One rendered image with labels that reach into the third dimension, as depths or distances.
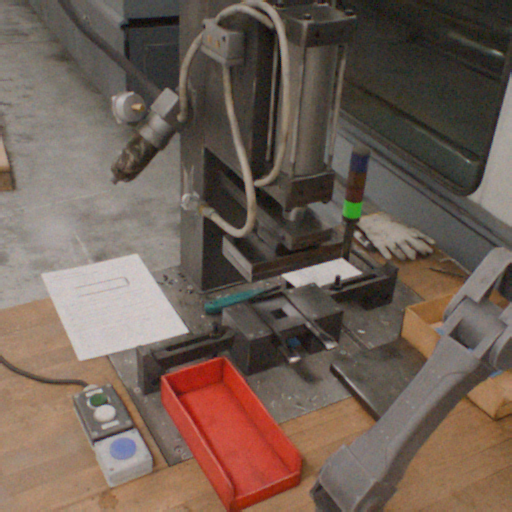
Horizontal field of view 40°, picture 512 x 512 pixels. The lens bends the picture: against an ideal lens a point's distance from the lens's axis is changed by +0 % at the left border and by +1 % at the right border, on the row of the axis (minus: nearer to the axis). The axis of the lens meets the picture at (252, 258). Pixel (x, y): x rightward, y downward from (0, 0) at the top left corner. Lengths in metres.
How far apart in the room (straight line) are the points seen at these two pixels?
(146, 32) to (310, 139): 3.20
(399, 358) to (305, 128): 0.48
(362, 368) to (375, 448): 0.37
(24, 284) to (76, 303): 1.68
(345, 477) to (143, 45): 3.54
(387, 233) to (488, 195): 0.24
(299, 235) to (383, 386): 0.32
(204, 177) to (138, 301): 0.30
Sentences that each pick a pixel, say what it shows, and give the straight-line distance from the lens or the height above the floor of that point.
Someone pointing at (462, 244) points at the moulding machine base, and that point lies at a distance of 1.77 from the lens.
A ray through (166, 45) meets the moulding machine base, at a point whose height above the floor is 0.55.
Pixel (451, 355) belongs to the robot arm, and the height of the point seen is 1.20.
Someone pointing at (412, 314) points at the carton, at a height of 0.97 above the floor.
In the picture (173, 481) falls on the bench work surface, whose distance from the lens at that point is 1.10.
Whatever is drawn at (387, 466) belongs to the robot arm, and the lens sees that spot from 0.91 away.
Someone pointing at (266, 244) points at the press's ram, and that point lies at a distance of 1.16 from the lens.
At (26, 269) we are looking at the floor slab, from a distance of 3.20.
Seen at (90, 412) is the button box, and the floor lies 0.93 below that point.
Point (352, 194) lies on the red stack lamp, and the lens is 1.43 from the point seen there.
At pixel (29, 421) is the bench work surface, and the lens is 1.21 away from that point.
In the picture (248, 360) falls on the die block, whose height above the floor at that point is 0.94.
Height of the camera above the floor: 1.75
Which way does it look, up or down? 33 degrees down
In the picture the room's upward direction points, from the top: 4 degrees clockwise
